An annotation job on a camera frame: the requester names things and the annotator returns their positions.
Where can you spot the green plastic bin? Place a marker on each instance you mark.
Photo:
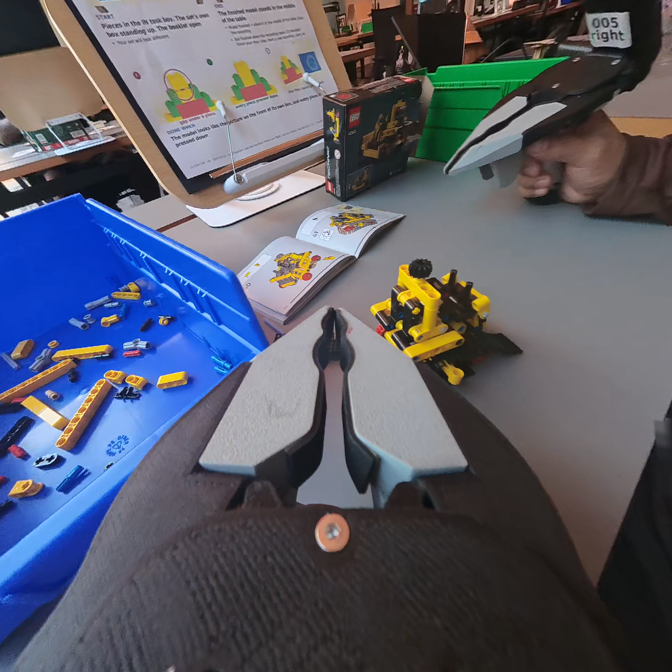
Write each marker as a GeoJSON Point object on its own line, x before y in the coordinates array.
{"type": "Point", "coordinates": [462, 105]}

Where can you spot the yellow lego bulldozer model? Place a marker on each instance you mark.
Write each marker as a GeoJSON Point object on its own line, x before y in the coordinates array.
{"type": "Point", "coordinates": [425, 320]}

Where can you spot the dark lego set box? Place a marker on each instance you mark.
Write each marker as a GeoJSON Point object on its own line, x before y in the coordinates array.
{"type": "Point", "coordinates": [378, 136]}

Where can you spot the white stand base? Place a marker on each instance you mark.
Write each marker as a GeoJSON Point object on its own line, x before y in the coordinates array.
{"type": "Point", "coordinates": [252, 204]}

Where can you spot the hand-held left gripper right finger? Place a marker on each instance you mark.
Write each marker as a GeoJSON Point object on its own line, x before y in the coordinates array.
{"type": "Point", "coordinates": [404, 414]}

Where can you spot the clear acrylic stand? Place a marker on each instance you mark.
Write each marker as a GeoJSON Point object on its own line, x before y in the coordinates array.
{"type": "Point", "coordinates": [68, 131]}

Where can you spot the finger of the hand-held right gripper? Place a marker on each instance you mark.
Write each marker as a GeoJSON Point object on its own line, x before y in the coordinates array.
{"type": "Point", "coordinates": [517, 107]}
{"type": "Point", "coordinates": [493, 149]}

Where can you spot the loose lego pieces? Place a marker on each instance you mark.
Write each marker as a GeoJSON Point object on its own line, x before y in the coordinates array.
{"type": "Point", "coordinates": [84, 399]}

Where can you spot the wooden board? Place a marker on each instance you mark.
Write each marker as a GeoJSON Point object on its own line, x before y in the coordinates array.
{"type": "Point", "coordinates": [157, 178]}

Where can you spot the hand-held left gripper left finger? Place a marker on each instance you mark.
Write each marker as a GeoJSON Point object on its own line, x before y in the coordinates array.
{"type": "Point", "coordinates": [267, 414]}

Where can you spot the person's right forearm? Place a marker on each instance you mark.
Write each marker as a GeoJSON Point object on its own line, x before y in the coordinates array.
{"type": "Point", "coordinates": [640, 178]}

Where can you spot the white peg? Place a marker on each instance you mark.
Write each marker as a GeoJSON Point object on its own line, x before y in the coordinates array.
{"type": "Point", "coordinates": [312, 80]}
{"type": "Point", "coordinates": [221, 108]}
{"type": "Point", "coordinates": [234, 181]}

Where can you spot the wooden workbench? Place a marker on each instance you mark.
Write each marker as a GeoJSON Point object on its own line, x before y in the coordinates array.
{"type": "Point", "coordinates": [52, 160]}

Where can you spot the open lego instruction booklet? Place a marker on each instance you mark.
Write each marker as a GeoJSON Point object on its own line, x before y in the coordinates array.
{"type": "Point", "coordinates": [315, 262]}

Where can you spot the brown lego axle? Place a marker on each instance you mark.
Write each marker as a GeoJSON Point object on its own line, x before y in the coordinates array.
{"type": "Point", "coordinates": [273, 330]}

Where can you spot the printed instruction sheet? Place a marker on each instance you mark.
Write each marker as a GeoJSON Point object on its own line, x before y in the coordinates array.
{"type": "Point", "coordinates": [157, 42]}

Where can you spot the person's right hand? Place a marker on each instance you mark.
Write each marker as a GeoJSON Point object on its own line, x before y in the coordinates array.
{"type": "Point", "coordinates": [582, 157]}

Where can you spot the blue plastic bin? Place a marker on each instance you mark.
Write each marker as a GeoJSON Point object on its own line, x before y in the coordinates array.
{"type": "Point", "coordinates": [63, 246]}

